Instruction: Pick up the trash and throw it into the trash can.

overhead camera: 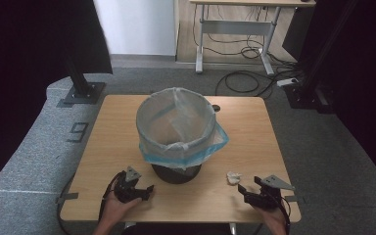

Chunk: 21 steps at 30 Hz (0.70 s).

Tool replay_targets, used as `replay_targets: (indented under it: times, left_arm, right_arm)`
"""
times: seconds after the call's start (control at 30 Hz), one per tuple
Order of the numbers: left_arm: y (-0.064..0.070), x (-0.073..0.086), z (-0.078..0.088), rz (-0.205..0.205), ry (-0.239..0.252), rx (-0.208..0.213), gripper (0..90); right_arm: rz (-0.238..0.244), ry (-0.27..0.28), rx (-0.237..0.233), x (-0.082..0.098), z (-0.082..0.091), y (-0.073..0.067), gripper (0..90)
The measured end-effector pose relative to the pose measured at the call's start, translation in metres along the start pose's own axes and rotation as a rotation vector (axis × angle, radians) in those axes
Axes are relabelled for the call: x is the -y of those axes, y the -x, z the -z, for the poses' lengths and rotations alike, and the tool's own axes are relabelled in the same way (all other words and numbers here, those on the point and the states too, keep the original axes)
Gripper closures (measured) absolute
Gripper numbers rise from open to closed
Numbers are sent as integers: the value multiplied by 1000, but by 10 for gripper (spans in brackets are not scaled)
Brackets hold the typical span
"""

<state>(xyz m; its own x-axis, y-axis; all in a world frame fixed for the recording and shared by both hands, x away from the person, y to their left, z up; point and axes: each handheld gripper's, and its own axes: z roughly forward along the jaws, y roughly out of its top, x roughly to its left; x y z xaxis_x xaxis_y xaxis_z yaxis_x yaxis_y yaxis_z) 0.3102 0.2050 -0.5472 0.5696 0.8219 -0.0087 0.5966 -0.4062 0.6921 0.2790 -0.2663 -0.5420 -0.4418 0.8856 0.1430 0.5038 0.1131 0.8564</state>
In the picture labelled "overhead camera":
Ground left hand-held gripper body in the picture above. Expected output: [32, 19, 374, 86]
[113, 165, 144, 204]

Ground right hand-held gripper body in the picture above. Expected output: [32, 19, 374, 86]
[252, 174, 297, 211]

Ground white paper ball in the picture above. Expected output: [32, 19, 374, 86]
[225, 170, 243, 186]

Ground black mesh trash bin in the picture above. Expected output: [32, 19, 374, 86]
[150, 163, 203, 185]

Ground person's left hand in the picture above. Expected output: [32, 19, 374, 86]
[101, 190, 143, 227]

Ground person's right hand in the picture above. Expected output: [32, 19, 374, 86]
[254, 204, 289, 229]

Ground grey tape strip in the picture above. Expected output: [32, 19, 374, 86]
[56, 192, 79, 205]
[285, 194, 306, 204]

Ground bin with blue liner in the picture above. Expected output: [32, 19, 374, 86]
[135, 86, 230, 170]

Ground dark tape floor mark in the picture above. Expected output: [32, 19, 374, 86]
[66, 121, 90, 144]

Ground white power strip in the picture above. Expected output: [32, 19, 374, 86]
[276, 77, 300, 88]

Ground black metal stand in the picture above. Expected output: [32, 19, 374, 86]
[283, 0, 360, 115]

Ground black curtain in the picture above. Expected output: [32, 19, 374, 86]
[0, 0, 114, 197]

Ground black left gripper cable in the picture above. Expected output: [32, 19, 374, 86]
[97, 170, 126, 226]

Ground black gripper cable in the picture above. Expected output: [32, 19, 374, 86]
[97, 170, 126, 226]
[279, 195, 292, 235]

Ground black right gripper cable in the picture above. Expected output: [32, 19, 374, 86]
[279, 195, 292, 235]

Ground black cable beside table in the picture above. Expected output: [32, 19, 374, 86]
[56, 174, 76, 235]

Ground black floor cables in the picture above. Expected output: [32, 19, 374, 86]
[192, 4, 303, 99]

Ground black stand with base plate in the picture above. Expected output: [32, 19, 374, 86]
[56, 53, 108, 109]

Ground white desk frame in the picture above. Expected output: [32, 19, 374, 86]
[189, 0, 317, 76]

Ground white wall panel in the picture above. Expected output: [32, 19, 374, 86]
[92, 0, 179, 57]

